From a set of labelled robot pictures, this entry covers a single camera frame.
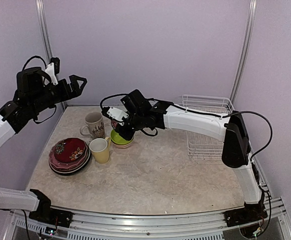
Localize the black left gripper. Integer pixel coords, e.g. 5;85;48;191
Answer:
28;74;87;114

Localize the lime green bowl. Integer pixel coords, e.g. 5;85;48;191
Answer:
110;129;134;146

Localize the red white floral bowl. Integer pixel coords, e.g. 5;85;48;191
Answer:
112;141;133;149

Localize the pale yellow cup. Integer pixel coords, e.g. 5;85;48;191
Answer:
89;137;111;164

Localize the white shell pattern mug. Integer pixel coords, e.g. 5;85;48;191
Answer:
79;112;106;139

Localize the black striped rim plate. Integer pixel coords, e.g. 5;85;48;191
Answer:
48;144;92;176

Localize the dark red patterned plate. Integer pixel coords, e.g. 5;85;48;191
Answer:
53;137;87;163

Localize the pink polka dot plate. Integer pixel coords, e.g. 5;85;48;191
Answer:
48;137;91;175

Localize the blue white patterned cup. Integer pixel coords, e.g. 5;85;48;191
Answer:
110;119;119;130

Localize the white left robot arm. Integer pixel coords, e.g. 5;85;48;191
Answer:
0;57;88;223

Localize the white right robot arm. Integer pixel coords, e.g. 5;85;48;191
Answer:
100;89;266;222

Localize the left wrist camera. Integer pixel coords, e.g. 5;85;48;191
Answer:
45;57;60;86

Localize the white wire dish rack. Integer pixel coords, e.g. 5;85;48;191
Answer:
181;94;234;163

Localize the left aluminium frame post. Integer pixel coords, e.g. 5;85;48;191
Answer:
34;0;68;110

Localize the aluminium frame post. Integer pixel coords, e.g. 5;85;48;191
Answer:
230;0;258;103
34;0;68;110

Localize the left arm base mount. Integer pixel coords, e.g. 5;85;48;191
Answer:
28;207;73;228

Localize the front aluminium rail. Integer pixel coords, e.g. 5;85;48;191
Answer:
2;198;291;240

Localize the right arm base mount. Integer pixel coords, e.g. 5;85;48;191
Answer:
224;208;268;227

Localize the right aluminium frame post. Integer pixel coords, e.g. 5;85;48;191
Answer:
230;0;258;103

